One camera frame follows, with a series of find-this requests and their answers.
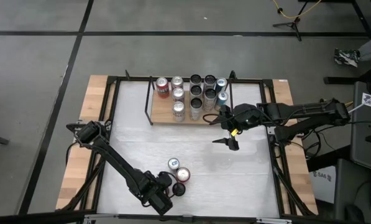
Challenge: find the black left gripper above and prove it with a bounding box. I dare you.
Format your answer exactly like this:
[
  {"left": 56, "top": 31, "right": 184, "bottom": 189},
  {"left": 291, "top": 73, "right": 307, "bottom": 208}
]
[{"left": 141, "top": 172, "right": 175, "bottom": 216}]

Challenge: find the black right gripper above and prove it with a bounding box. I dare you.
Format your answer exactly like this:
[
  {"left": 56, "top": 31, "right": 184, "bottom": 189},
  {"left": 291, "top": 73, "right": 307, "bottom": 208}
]
[{"left": 209, "top": 104, "right": 262, "bottom": 151}]

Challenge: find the Celsius Peach Vibe can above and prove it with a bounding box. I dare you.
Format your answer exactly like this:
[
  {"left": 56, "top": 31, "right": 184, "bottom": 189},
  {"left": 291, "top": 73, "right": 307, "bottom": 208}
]
[
  {"left": 172, "top": 182, "right": 186, "bottom": 197},
  {"left": 203, "top": 74, "right": 217, "bottom": 90}
]

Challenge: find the red strawberry soda can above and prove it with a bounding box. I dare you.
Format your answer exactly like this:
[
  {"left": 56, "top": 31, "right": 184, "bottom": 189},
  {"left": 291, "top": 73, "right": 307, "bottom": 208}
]
[
  {"left": 175, "top": 167, "right": 191, "bottom": 184},
  {"left": 155, "top": 77, "right": 170, "bottom": 100}
]

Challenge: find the small blue silver energy can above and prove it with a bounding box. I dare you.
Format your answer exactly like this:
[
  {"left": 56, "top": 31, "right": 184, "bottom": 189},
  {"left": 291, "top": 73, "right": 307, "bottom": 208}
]
[
  {"left": 214, "top": 77, "right": 229, "bottom": 93},
  {"left": 167, "top": 157, "right": 181, "bottom": 171},
  {"left": 215, "top": 91, "right": 229, "bottom": 111}
]

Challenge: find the silver soda can red lettering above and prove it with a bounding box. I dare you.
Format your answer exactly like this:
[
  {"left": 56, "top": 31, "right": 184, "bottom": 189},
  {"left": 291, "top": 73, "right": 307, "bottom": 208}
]
[
  {"left": 172, "top": 86, "right": 186, "bottom": 103},
  {"left": 170, "top": 75, "right": 185, "bottom": 90},
  {"left": 172, "top": 101, "right": 186, "bottom": 123}
]

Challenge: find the white table sheet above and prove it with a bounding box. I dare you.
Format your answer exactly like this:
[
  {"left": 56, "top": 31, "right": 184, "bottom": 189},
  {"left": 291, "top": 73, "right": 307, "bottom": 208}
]
[{"left": 97, "top": 80, "right": 281, "bottom": 218}]

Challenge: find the white cardboard box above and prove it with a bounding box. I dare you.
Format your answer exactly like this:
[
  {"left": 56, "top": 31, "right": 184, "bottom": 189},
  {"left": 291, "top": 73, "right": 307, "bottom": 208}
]
[{"left": 309, "top": 166, "right": 337, "bottom": 205}]

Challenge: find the black tripod stand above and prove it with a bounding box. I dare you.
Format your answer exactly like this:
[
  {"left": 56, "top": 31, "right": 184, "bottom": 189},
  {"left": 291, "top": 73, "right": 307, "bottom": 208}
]
[{"left": 272, "top": 12, "right": 303, "bottom": 42}]

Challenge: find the dark gray case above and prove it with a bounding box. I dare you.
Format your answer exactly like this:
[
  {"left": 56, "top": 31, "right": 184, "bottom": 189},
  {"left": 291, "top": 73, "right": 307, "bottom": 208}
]
[{"left": 333, "top": 157, "right": 371, "bottom": 223}]

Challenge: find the gray cabinet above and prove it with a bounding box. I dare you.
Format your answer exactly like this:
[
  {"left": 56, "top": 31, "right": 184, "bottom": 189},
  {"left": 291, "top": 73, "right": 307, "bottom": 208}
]
[{"left": 350, "top": 81, "right": 371, "bottom": 174}]

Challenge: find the person's shoe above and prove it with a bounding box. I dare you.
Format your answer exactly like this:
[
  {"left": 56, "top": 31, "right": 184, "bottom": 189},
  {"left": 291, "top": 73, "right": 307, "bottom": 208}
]
[{"left": 333, "top": 48, "right": 361, "bottom": 68}]

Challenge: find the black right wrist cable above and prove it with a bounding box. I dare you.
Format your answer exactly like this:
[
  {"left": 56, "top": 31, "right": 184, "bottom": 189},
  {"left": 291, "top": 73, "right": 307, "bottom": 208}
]
[{"left": 202, "top": 113, "right": 223, "bottom": 125}]

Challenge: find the black metal table frame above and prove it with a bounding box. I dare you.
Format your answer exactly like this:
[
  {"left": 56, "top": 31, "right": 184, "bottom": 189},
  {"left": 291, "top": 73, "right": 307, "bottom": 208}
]
[{"left": 56, "top": 70, "right": 318, "bottom": 218}]

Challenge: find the silver aluminium rail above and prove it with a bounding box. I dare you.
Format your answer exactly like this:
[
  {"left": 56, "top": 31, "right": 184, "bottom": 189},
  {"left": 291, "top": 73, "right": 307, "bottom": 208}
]
[{"left": 83, "top": 213, "right": 293, "bottom": 224}]

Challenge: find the wooden shelf black wire frame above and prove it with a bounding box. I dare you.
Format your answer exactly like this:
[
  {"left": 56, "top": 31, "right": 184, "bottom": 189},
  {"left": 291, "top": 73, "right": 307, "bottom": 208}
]
[{"left": 144, "top": 75, "right": 237, "bottom": 128}]

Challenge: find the yellow hanging cable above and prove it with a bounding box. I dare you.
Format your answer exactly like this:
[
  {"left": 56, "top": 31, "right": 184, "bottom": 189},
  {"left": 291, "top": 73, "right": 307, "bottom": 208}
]
[{"left": 271, "top": 0, "right": 323, "bottom": 19}]

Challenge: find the white cable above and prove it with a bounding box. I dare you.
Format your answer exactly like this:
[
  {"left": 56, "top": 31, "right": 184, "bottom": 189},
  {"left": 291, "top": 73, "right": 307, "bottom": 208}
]
[{"left": 348, "top": 88, "right": 371, "bottom": 114}]

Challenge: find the black metal desk frame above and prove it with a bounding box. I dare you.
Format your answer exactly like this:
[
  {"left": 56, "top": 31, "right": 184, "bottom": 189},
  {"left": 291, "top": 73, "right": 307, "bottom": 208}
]
[{"left": 298, "top": 0, "right": 371, "bottom": 85}]

